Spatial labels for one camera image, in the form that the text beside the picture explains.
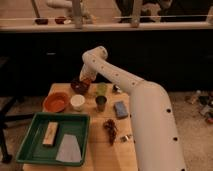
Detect red apple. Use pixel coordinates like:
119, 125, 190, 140
83, 78, 92, 85

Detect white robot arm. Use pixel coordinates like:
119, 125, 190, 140
79, 46, 187, 171

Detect purple bowl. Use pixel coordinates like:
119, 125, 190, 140
71, 78, 90, 95

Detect orange bowl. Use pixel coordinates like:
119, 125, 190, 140
43, 92, 69, 113

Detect green plastic cup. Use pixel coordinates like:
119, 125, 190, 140
96, 82, 107, 95

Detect white cup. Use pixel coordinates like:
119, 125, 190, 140
70, 94, 85, 111

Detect blue sponge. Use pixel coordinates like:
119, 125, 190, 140
114, 101, 128, 119

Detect silver fork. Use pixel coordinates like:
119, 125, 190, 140
120, 134, 133, 142

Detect wooden block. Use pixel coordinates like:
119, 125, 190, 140
42, 122, 59, 146

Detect grey cloth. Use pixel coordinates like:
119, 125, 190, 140
56, 134, 82, 163

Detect green plastic tray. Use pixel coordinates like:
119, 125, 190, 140
16, 113, 90, 167

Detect black chair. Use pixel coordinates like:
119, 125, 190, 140
0, 57, 36, 164

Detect white handled brush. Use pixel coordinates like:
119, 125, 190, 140
112, 85, 122, 93

